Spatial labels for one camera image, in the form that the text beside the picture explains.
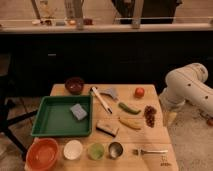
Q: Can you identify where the dark red bowl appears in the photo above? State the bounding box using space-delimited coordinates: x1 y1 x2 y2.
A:
65 77 84 95

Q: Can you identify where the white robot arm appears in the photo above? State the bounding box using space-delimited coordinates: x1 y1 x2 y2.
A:
159 63 213 115

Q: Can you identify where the grey metal spatula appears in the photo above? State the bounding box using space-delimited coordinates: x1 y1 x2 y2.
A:
100 88 118 100

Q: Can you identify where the red tomato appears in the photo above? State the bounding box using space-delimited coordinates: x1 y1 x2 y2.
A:
134 87 145 98

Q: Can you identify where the grey blue sponge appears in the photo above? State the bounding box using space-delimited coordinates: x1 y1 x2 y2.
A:
70 104 87 120

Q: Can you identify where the wooden block brush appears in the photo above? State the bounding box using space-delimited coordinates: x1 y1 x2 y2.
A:
96 121 119 137

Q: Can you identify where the yellow banana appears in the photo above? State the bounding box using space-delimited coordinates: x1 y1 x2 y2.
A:
119 117 141 130

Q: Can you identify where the bunch of dark grapes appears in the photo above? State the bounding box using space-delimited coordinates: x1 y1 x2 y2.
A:
144 106 157 128

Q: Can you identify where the green plastic tray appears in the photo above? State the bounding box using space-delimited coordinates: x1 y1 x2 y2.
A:
31 95 93 137

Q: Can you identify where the small metal cup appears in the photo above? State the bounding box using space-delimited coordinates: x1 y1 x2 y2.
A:
108 142 123 159

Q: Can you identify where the small green cup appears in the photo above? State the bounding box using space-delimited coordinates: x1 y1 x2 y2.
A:
87 143 105 160

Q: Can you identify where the metal fork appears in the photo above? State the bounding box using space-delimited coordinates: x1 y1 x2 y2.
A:
132 149 168 155

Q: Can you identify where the long counter shelf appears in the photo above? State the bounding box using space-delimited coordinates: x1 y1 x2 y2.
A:
0 19 213 34

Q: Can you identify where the orange bowl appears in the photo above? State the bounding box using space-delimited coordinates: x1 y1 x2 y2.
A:
26 138 59 171

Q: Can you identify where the black office chair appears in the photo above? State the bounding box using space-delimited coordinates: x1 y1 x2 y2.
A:
0 53 37 159

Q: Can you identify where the white handled knife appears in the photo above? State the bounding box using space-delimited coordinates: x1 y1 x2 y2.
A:
91 87 112 114

